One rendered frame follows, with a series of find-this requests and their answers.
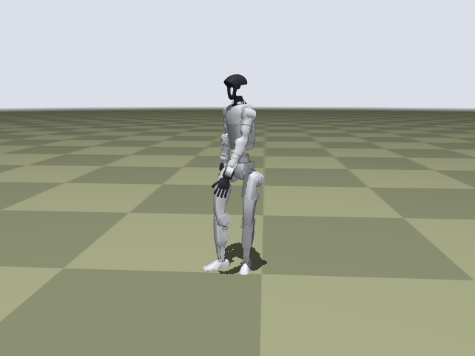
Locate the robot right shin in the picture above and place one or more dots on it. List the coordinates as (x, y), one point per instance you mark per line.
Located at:
(221, 234)

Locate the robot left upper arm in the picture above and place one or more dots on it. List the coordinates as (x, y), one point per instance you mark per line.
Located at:
(248, 116)

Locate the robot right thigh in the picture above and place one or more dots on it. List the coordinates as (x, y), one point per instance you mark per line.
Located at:
(223, 218)

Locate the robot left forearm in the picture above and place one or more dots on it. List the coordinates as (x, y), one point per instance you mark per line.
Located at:
(237, 153)

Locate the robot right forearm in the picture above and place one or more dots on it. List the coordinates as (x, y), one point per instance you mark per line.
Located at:
(225, 152)

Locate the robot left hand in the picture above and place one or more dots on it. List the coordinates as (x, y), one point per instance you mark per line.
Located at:
(224, 184)

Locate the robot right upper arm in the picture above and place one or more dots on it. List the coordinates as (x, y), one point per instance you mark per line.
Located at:
(224, 137)

